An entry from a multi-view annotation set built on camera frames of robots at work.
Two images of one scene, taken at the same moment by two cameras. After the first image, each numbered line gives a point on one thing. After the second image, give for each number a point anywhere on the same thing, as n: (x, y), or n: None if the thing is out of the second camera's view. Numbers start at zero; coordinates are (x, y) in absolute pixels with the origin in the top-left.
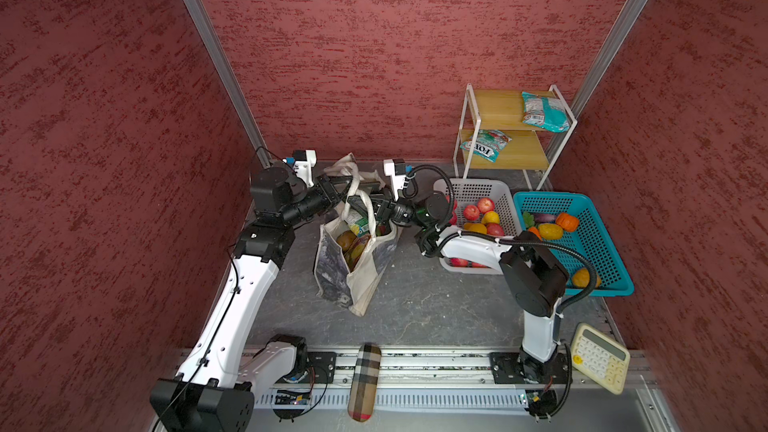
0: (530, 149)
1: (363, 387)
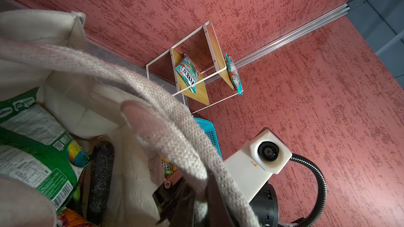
0: (214, 85)
1: None
